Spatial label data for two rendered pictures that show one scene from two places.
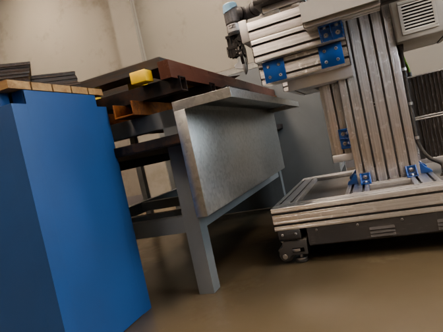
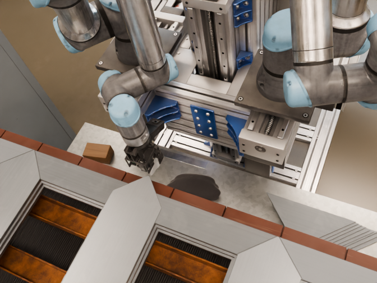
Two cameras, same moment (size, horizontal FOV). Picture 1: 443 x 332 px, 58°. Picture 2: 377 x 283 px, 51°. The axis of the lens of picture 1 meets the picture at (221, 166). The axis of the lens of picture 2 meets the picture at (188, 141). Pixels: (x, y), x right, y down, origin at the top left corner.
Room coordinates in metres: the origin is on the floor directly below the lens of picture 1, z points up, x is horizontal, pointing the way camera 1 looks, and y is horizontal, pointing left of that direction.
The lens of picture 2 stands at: (1.75, 0.38, 1.98)
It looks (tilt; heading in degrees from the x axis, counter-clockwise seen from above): 57 degrees down; 286
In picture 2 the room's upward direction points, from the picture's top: 16 degrees counter-clockwise
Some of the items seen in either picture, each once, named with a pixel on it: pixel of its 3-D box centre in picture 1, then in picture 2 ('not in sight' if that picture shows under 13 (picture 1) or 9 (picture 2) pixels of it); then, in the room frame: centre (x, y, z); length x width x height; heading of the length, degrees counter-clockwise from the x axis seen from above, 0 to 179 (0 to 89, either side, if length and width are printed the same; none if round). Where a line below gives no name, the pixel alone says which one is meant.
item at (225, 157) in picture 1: (247, 148); not in sight; (1.89, -0.14, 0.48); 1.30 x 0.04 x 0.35; 159
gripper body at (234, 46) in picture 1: (236, 45); (141, 149); (2.07, -0.20, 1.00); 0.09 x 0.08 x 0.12; 69
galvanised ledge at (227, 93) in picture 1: (254, 105); (221, 192); (1.86, -0.21, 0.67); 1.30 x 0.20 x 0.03; 159
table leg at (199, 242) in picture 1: (190, 201); not in sight; (1.45, 0.14, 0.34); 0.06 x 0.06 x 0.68; 69
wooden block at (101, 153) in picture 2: not in sight; (98, 153); (2.33, -0.37, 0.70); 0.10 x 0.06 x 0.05; 171
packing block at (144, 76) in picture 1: (141, 77); not in sight; (1.37, 0.20, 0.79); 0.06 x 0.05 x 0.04; 69
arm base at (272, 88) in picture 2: not in sight; (283, 71); (1.65, -0.40, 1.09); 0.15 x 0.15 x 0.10
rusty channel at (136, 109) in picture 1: (211, 112); (133, 245); (2.15, -0.01, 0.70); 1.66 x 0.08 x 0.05; 159
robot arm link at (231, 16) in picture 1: (231, 14); (127, 115); (2.07, -0.21, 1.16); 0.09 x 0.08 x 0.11; 118
